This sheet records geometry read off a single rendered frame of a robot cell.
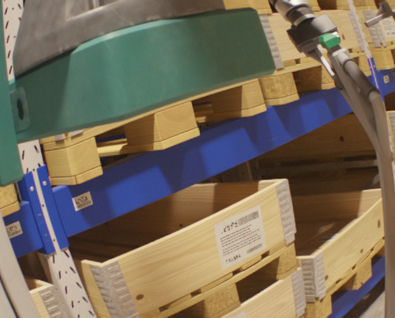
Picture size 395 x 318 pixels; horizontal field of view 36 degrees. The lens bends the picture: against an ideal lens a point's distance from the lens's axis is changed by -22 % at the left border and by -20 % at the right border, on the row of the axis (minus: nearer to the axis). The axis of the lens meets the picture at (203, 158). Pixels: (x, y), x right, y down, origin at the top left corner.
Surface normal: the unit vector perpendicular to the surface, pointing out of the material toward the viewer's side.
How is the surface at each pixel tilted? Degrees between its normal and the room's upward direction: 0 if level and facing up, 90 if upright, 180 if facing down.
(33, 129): 90
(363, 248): 90
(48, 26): 70
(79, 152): 90
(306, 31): 62
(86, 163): 90
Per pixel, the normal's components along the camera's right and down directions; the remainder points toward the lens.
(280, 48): 0.70, -0.06
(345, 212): -0.67, 0.28
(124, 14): 0.25, 0.09
